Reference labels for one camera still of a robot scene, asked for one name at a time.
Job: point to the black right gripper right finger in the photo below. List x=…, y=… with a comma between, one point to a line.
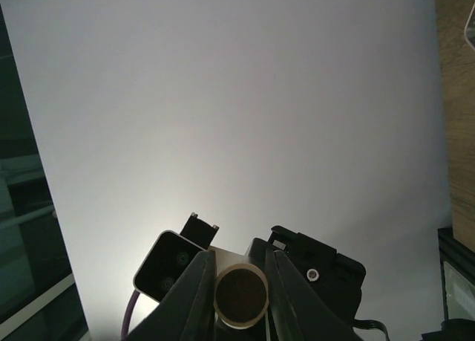
x=298, y=312

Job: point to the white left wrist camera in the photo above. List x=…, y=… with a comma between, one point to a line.
x=170, y=255

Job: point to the light wooden chess piece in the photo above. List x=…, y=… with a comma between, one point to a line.
x=241, y=295

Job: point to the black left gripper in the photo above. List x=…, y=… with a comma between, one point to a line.
x=336, y=278

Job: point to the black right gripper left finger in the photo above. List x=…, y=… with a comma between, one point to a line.
x=186, y=312

